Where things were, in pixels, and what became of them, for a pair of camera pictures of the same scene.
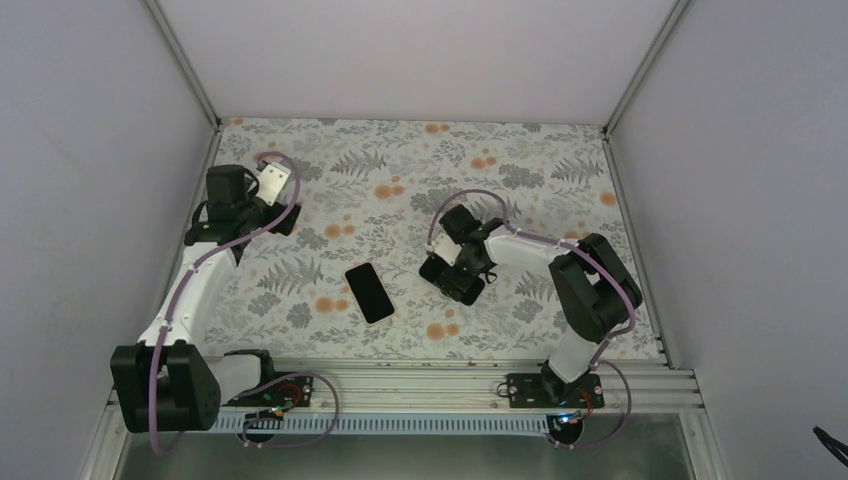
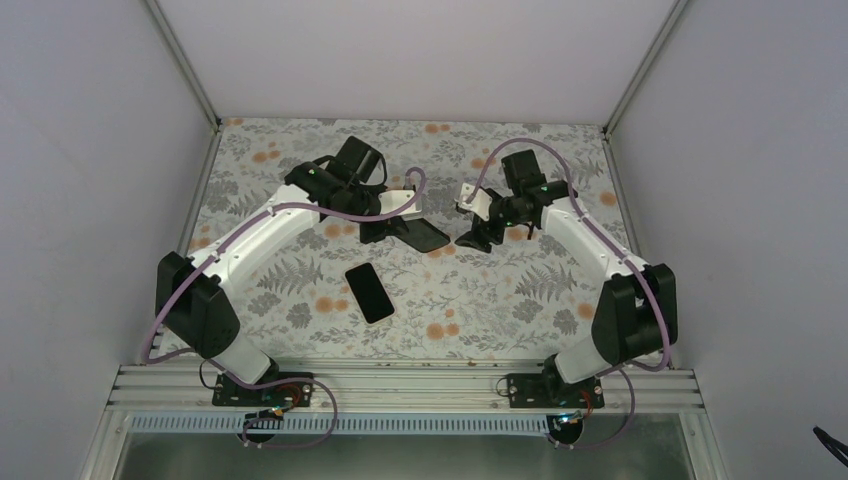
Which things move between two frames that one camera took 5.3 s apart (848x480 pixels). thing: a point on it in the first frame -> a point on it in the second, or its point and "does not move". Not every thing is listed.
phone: x=450 y=280 -> x=424 y=235
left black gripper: x=286 y=227 -> x=367 y=234
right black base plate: x=541 y=390 does not move
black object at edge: x=839 y=449 does not move
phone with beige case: x=369 y=293 does not move
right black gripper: x=462 y=283 -> x=476 y=239
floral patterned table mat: x=368 y=187 does not move
